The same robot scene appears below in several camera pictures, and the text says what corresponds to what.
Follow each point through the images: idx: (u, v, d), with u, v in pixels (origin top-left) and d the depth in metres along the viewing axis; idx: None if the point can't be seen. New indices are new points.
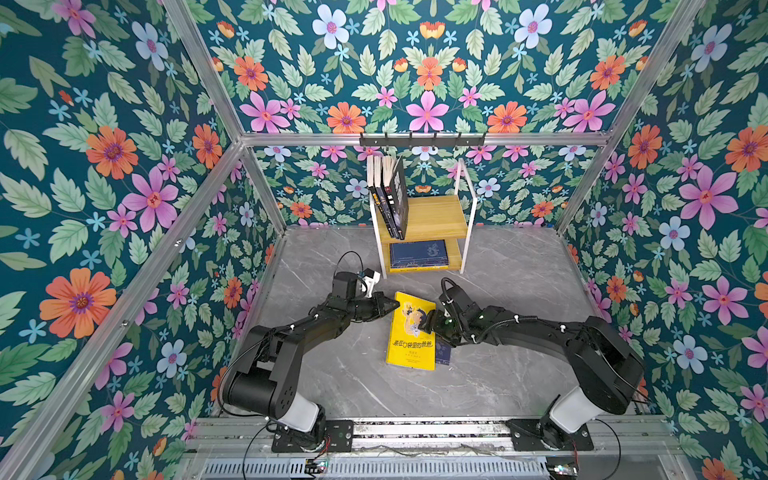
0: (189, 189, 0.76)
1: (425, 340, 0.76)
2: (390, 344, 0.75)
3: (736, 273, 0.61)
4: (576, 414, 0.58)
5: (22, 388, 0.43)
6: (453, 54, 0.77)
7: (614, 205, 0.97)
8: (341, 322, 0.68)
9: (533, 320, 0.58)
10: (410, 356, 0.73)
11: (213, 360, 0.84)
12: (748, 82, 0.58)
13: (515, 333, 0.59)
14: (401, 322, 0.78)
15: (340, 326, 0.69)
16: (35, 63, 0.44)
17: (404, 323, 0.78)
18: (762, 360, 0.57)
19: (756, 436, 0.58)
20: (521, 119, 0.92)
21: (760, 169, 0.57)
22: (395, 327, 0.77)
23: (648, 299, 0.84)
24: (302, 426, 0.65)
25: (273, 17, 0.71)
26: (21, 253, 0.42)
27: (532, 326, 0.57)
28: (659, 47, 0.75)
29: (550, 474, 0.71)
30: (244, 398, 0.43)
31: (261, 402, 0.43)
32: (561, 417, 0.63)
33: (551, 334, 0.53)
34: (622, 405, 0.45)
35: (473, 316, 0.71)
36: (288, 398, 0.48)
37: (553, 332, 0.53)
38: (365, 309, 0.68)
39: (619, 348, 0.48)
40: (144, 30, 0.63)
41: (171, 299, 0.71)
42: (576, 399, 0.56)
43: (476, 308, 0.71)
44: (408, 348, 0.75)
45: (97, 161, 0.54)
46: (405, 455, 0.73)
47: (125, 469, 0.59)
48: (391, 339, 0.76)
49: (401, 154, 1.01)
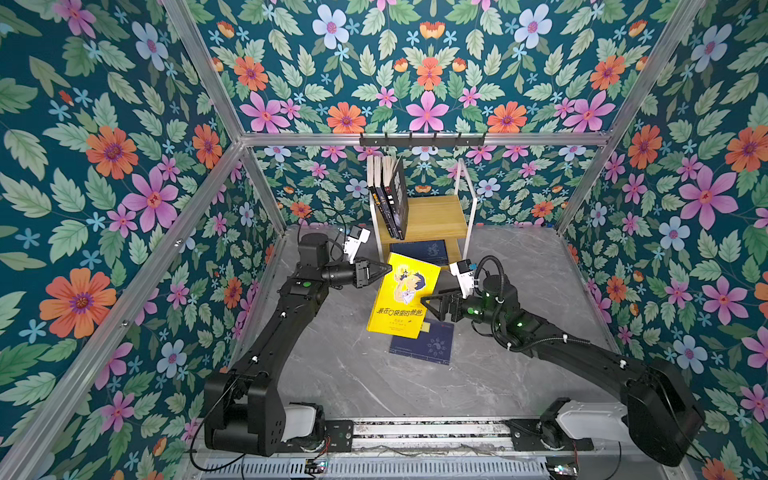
0: (189, 189, 0.76)
1: (414, 310, 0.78)
2: (375, 311, 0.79)
3: (736, 273, 0.61)
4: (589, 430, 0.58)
5: (22, 388, 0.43)
6: (453, 54, 0.77)
7: (614, 205, 0.97)
8: (318, 295, 0.59)
9: (587, 346, 0.52)
10: (394, 325, 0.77)
11: (213, 360, 0.84)
12: (748, 82, 0.58)
13: (561, 357, 0.55)
14: (391, 288, 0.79)
15: (317, 299, 0.60)
16: (35, 63, 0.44)
17: (395, 289, 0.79)
18: (762, 360, 0.57)
19: (756, 436, 0.58)
20: (521, 119, 0.92)
21: (760, 168, 0.57)
22: (385, 294, 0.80)
23: (648, 299, 0.84)
24: (301, 431, 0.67)
25: (273, 17, 0.71)
26: (21, 253, 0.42)
27: (584, 353, 0.51)
28: (659, 47, 0.75)
29: (550, 474, 0.71)
30: (233, 440, 0.40)
31: (252, 442, 0.40)
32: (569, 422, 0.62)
33: (607, 367, 0.48)
34: (675, 459, 0.41)
35: (511, 322, 0.65)
36: (277, 429, 0.45)
37: (610, 365, 0.48)
38: (344, 276, 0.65)
39: (683, 398, 0.43)
40: (144, 30, 0.63)
41: (171, 299, 0.71)
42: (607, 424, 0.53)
43: (519, 311, 0.65)
44: (393, 316, 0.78)
45: (97, 162, 0.54)
46: (405, 455, 0.73)
47: (125, 469, 0.59)
48: (378, 306, 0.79)
49: (402, 154, 1.01)
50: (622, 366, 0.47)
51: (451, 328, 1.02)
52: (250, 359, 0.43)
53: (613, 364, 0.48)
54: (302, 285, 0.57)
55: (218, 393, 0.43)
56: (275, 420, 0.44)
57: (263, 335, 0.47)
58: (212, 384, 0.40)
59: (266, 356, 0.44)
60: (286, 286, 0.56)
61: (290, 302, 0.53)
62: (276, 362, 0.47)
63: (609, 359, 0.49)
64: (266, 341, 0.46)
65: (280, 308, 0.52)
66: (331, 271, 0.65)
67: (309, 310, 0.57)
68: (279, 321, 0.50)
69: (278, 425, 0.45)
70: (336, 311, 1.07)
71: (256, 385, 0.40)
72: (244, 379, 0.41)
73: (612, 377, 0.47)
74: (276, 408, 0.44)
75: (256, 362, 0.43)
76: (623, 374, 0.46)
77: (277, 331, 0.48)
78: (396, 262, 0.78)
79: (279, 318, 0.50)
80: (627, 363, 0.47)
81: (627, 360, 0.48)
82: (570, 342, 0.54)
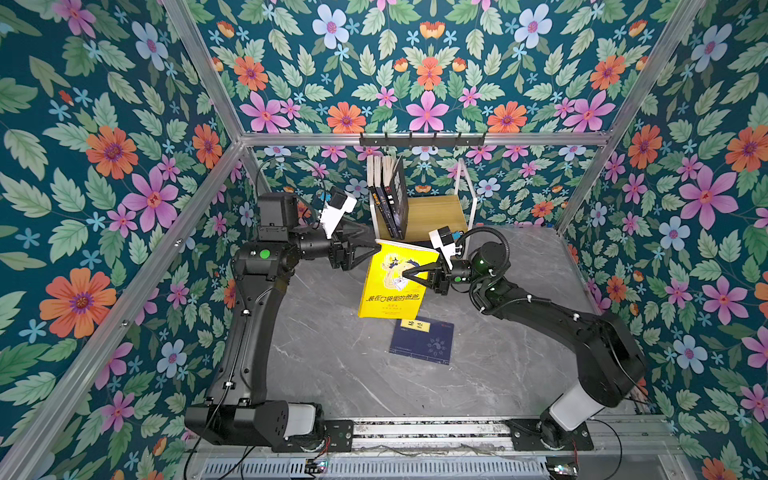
0: (189, 189, 0.76)
1: (409, 293, 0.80)
2: (366, 299, 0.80)
3: (736, 273, 0.61)
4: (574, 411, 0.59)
5: (22, 388, 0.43)
6: (453, 54, 0.77)
7: (613, 204, 0.97)
8: (286, 262, 0.47)
9: (547, 303, 0.57)
10: (390, 307, 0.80)
11: (213, 360, 0.84)
12: (748, 82, 0.58)
13: (520, 315, 0.60)
14: (381, 276, 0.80)
15: (285, 266, 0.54)
16: (35, 63, 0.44)
17: (386, 277, 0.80)
18: (762, 360, 0.57)
19: (756, 436, 0.58)
20: (521, 119, 0.92)
21: (760, 169, 0.57)
22: (374, 282, 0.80)
23: (648, 299, 0.84)
24: (301, 429, 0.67)
25: (273, 17, 0.71)
26: (21, 253, 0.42)
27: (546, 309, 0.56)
28: (659, 47, 0.75)
29: (550, 473, 0.71)
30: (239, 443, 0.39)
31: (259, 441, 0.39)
32: (561, 413, 0.63)
33: (562, 320, 0.52)
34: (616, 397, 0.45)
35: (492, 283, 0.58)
36: (281, 423, 0.46)
37: (565, 319, 0.52)
38: (320, 247, 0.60)
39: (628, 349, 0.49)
40: (144, 31, 0.63)
41: (171, 299, 0.71)
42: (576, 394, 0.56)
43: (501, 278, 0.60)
44: (388, 302, 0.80)
45: (97, 161, 0.54)
46: (405, 455, 0.73)
47: (125, 468, 0.59)
48: (367, 295, 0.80)
49: (401, 154, 1.01)
50: (574, 317, 0.52)
51: (451, 328, 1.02)
52: (225, 385, 0.38)
53: (569, 318, 0.52)
54: (259, 256, 0.43)
55: (202, 423, 0.40)
56: (274, 417, 0.43)
57: (232, 342, 0.39)
58: (193, 415, 0.36)
59: (240, 374, 0.38)
60: (240, 262, 0.43)
61: (251, 290, 0.42)
62: (255, 376, 0.41)
63: (564, 311, 0.54)
64: (236, 353, 0.39)
65: (241, 303, 0.41)
66: (301, 242, 0.52)
67: (277, 292, 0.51)
68: (245, 321, 0.40)
69: (281, 418, 0.46)
70: (336, 311, 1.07)
71: (241, 411, 0.37)
72: (227, 405, 0.37)
73: (566, 328, 0.51)
74: (272, 409, 0.43)
75: (232, 386, 0.37)
76: (576, 326, 0.50)
77: (245, 337, 0.40)
78: (387, 251, 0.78)
79: (243, 319, 0.40)
80: (581, 316, 0.51)
81: (580, 313, 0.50)
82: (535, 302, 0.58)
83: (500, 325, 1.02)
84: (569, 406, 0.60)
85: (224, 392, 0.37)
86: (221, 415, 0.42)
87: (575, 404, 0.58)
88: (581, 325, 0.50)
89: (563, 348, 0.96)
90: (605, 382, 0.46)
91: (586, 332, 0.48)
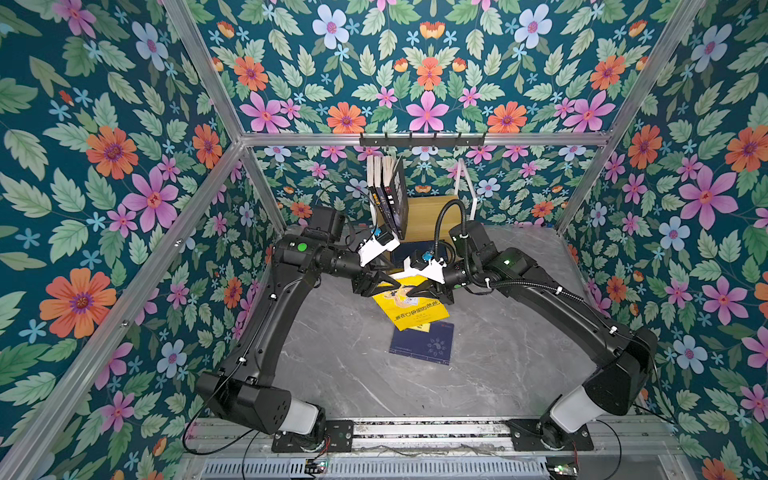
0: (189, 188, 0.76)
1: (428, 301, 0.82)
2: (396, 318, 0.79)
3: (736, 273, 0.61)
4: (576, 413, 0.58)
5: (22, 388, 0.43)
6: (453, 54, 0.77)
7: (613, 204, 0.97)
8: (317, 258, 0.48)
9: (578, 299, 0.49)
10: (419, 316, 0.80)
11: (213, 360, 0.84)
12: (748, 82, 0.58)
13: (543, 303, 0.50)
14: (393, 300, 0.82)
15: (317, 262, 0.50)
16: (35, 63, 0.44)
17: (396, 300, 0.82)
18: (762, 360, 0.57)
19: (756, 436, 0.58)
20: (521, 119, 0.92)
21: (760, 169, 0.57)
22: (392, 306, 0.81)
23: (648, 299, 0.84)
24: (301, 429, 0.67)
25: (273, 17, 0.71)
26: (21, 253, 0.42)
27: (574, 307, 0.47)
28: (659, 47, 0.75)
29: (550, 474, 0.71)
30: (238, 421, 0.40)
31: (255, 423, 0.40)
32: (563, 416, 0.62)
33: (597, 330, 0.45)
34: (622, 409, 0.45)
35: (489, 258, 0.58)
36: (280, 413, 0.46)
37: (599, 329, 0.45)
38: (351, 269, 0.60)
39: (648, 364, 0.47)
40: (144, 30, 0.63)
41: (171, 299, 0.71)
42: (578, 400, 0.56)
43: (492, 247, 0.58)
44: (416, 313, 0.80)
45: (97, 161, 0.54)
46: (405, 455, 0.73)
47: (125, 468, 0.59)
48: (394, 315, 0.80)
49: (402, 154, 1.01)
50: (612, 332, 0.45)
51: (450, 328, 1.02)
52: (239, 360, 0.39)
53: (604, 328, 0.45)
54: (296, 249, 0.46)
55: (208, 392, 0.41)
56: (276, 405, 0.44)
57: (254, 322, 0.42)
58: (204, 382, 0.38)
59: (255, 354, 0.40)
60: (279, 251, 0.46)
61: (283, 278, 0.44)
62: (268, 360, 0.43)
63: (600, 322, 0.46)
64: (257, 332, 0.41)
65: (271, 288, 0.44)
66: (337, 258, 0.56)
67: (304, 284, 0.48)
68: (270, 304, 0.43)
69: (281, 407, 0.46)
70: (336, 311, 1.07)
71: (245, 390, 0.37)
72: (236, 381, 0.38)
73: (600, 342, 0.45)
74: (275, 396, 0.43)
75: (244, 363, 0.39)
76: (613, 341, 0.44)
77: (266, 319, 0.42)
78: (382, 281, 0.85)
79: (270, 301, 0.43)
80: (617, 329, 0.45)
81: (618, 328, 0.45)
82: (561, 296, 0.49)
83: (500, 326, 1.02)
84: (573, 411, 0.59)
85: (236, 367, 0.39)
86: (229, 389, 0.44)
87: (580, 410, 0.57)
88: (615, 340, 0.44)
89: (563, 348, 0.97)
90: (622, 398, 0.44)
91: (623, 351, 0.43)
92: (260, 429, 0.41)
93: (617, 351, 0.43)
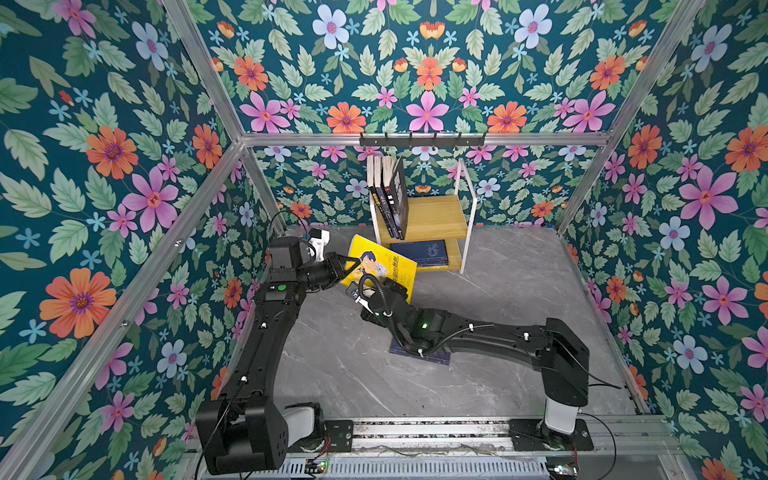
0: (189, 188, 0.76)
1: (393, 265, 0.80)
2: None
3: (736, 273, 0.61)
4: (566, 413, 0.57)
5: (22, 388, 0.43)
6: (453, 54, 0.77)
7: (613, 204, 0.97)
8: (296, 294, 0.56)
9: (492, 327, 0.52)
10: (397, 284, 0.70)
11: (213, 360, 0.84)
12: (748, 82, 0.58)
13: (469, 343, 0.54)
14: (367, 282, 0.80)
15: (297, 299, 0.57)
16: (35, 63, 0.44)
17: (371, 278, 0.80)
18: (762, 360, 0.57)
19: (755, 436, 0.58)
20: (521, 119, 0.92)
21: (759, 168, 0.57)
22: None
23: (648, 299, 0.84)
24: (303, 431, 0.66)
25: (273, 17, 0.71)
26: (21, 253, 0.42)
27: (492, 336, 0.51)
28: (659, 47, 0.75)
29: (550, 473, 0.71)
30: (238, 461, 0.40)
31: (260, 458, 0.39)
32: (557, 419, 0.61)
33: (515, 345, 0.49)
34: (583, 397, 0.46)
35: (414, 327, 0.61)
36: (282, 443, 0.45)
37: (518, 342, 0.49)
38: (321, 274, 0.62)
39: (574, 346, 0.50)
40: (144, 31, 0.63)
41: (171, 299, 0.71)
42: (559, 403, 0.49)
43: (414, 310, 0.61)
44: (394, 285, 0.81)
45: (97, 161, 0.54)
46: (405, 455, 0.73)
47: (125, 468, 0.59)
48: None
49: (401, 154, 1.01)
50: (526, 338, 0.49)
51: None
52: (239, 381, 0.41)
53: (519, 339, 0.49)
54: (277, 289, 0.54)
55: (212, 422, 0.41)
56: (279, 432, 0.44)
57: (247, 349, 0.45)
58: (204, 412, 0.38)
59: (255, 373, 0.42)
60: (261, 292, 0.53)
61: (269, 309, 0.50)
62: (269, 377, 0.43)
63: (515, 335, 0.50)
64: (252, 357, 0.44)
65: (259, 320, 0.49)
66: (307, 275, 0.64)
67: (290, 314, 0.54)
68: (261, 333, 0.47)
69: (282, 437, 0.45)
70: (336, 311, 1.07)
71: (251, 404, 0.39)
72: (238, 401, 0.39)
73: (524, 353, 0.48)
74: (278, 419, 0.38)
75: (247, 382, 0.41)
76: (531, 347, 0.47)
77: (260, 344, 0.46)
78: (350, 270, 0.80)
79: (260, 331, 0.47)
80: (529, 333, 0.49)
81: (529, 331, 0.49)
82: (476, 330, 0.53)
83: None
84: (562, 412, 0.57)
85: (238, 386, 0.41)
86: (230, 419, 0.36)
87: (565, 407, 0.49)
88: (533, 344, 0.48)
89: None
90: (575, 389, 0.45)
91: (543, 351, 0.46)
92: (265, 459, 0.39)
93: (538, 353, 0.46)
